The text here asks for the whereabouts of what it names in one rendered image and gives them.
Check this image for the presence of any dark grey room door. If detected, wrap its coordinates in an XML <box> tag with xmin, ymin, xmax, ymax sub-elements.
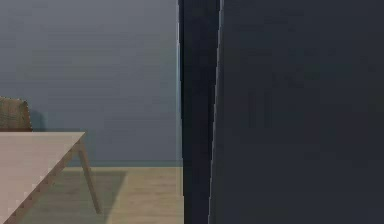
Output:
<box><xmin>177</xmin><ymin>0</ymin><xmax>384</xmax><ymax>224</ymax></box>

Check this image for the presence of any pale wooden table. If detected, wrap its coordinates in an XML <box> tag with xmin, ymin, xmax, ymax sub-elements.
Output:
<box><xmin>0</xmin><ymin>131</ymin><xmax>103</xmax><ymax>224</ymax></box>

